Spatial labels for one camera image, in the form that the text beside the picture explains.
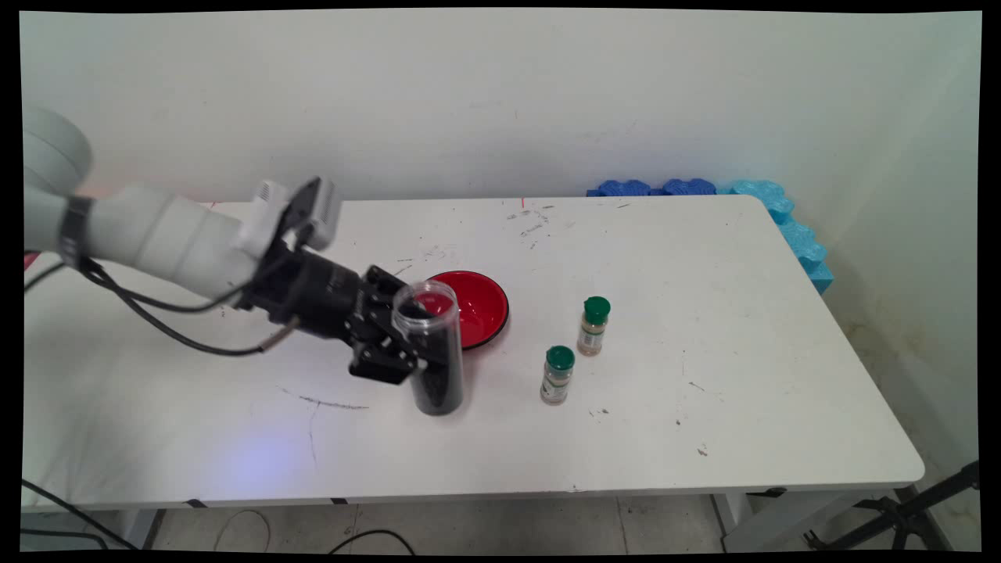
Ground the red bowl with black rim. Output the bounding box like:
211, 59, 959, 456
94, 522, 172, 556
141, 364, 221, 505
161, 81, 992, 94
425, 270, 511, 352

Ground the clear plastic jar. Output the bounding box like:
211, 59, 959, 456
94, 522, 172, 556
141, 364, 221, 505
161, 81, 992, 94
390, 279, 465, 418

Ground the light blue foam mat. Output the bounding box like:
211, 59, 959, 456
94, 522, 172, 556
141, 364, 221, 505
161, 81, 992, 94
717, 178, 835, 296

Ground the dark blue foam mat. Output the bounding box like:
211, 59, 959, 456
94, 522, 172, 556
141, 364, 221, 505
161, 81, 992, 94
660, 177, 718, 197
586, 178, 653, 199

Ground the thin grey floor cable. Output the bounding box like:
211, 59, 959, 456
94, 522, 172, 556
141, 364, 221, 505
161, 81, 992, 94
214, 509, 272, 553

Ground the black camera cable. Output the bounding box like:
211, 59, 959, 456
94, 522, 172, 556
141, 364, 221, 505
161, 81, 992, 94
23, 219, 314, 314

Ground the black floor cable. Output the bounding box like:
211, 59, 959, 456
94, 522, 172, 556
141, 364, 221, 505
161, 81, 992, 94
21, 478, 139, 551
328, 529, 416, 555

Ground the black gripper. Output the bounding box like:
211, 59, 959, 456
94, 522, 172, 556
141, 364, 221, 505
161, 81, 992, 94
235, 238, 428, 386

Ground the white table leg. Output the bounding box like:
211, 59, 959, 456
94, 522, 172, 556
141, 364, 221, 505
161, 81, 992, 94
710, 489, 908, 553

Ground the black tripod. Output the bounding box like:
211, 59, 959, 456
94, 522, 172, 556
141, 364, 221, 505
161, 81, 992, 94
803, 461, 981, 553

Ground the green-lidded spice bottle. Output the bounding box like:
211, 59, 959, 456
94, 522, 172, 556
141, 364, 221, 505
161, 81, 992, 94
539, 344, 577, 407
576, 296, 612, 358

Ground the black arm strap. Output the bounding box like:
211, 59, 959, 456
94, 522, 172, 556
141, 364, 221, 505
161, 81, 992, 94
58, 195, 95, 271

